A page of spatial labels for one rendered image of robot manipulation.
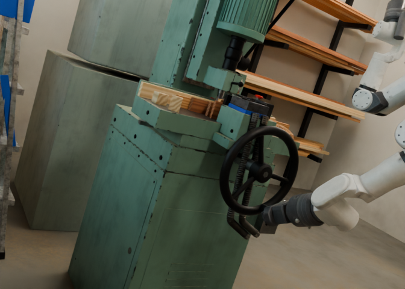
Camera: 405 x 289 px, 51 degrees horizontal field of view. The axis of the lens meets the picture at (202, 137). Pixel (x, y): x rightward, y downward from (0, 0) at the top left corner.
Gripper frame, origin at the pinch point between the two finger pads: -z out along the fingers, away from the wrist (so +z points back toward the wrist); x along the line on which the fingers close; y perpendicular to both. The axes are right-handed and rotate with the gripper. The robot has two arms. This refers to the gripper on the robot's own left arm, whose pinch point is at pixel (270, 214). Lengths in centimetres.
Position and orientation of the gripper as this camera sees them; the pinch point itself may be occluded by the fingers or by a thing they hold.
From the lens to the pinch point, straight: 129.5
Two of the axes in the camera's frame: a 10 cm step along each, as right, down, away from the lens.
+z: 5.7, -2.2, -7.9
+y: -2.3, -9.7, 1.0
